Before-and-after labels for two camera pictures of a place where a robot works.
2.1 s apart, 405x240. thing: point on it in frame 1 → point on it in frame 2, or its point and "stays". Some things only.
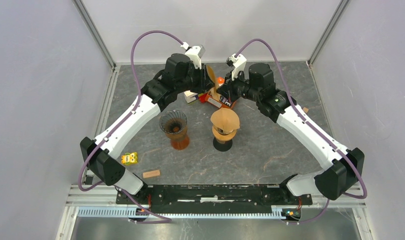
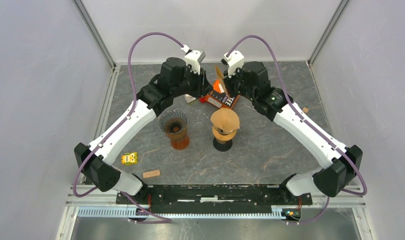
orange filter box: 221,102 stays
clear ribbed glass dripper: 221,131 stays
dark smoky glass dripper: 173,122 stays
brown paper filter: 213,91 → 219,73
